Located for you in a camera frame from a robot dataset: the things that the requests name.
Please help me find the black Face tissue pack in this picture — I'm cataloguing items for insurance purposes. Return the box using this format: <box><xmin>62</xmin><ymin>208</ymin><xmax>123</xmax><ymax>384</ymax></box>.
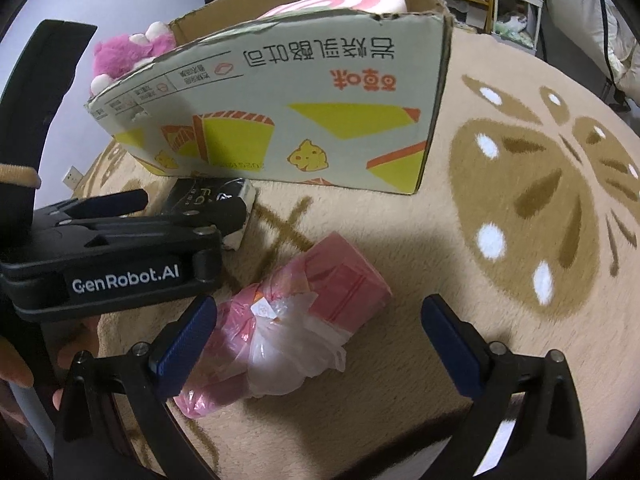
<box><xmin>160</xmin><ymin>178</ymin><xmax>257</xmax><ymax>252</ymax></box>

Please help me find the pink plastic package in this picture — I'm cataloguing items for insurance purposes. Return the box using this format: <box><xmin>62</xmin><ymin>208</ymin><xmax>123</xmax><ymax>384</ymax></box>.
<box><xmin>174</xmin><ymin>233</ymin><xmax>392</xmax><ymax>419</ymax></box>

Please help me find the pink strawberry bear plush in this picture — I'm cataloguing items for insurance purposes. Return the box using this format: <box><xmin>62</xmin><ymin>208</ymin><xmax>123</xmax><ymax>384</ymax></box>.
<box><xmin>90</xmin><ymin>22</ymin><xmax>177</xmax><ymax>96</ymax></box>

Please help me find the person's left hand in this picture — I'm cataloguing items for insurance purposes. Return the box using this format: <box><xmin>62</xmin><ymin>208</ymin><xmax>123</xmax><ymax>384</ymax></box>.
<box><xmin>1</xmin><ymin>315</ymin><xmax>101</xmax><ymax>411</ymax></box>

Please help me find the beige patterned carpet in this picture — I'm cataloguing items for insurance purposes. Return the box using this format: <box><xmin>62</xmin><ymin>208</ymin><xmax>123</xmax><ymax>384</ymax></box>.
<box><xmin>74</xmin><ymin>27</ymin><xmax>640</xmax><ymax>480</ymax></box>

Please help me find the cardboard box with yellow print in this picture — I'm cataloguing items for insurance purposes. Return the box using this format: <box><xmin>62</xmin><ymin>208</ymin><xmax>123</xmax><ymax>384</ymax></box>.
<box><xmin>86</xmin><ymin>0</ymin><xmax>452</xmax><ymax>195</ymax></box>

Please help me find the white metal cart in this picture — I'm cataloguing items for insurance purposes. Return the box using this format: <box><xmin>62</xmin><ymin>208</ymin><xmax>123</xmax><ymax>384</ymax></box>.
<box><xmin>491</xmin><ymin>0</ymin><xmax>544</xmax><ymax>55</ymax></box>

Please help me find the upper white wall socket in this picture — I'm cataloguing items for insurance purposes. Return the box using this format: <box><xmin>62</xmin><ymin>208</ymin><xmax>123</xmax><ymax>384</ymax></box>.
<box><xmin>62</xmin><ymin>166</ymin><xmax>84</xmax><ymax>192</ymax></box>

